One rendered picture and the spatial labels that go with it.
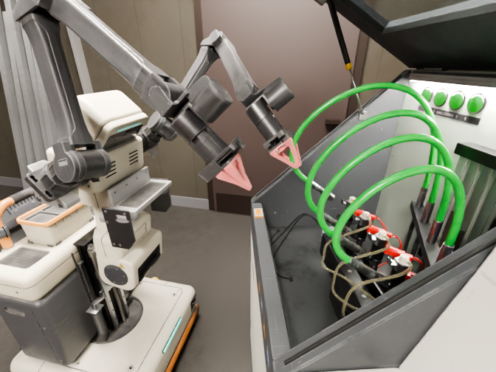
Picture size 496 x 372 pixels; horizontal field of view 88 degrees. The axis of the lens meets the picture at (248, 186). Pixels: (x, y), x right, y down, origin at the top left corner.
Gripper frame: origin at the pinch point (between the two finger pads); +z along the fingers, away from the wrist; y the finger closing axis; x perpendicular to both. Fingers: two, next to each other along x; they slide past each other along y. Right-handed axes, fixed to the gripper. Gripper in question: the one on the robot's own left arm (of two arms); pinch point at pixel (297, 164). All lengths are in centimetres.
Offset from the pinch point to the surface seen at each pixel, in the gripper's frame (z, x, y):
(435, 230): 29.8, -16.9, -4.1
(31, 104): -186, 183, 90
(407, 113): 4.8, -25.8, -5.1
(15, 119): -188, 208, 86
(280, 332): 27.0, 19.4, -22.4
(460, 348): 34.8, -9.7, -29.1
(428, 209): 28.4, -18.6, 4.6
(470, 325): 32.4, -12.6, -28.7
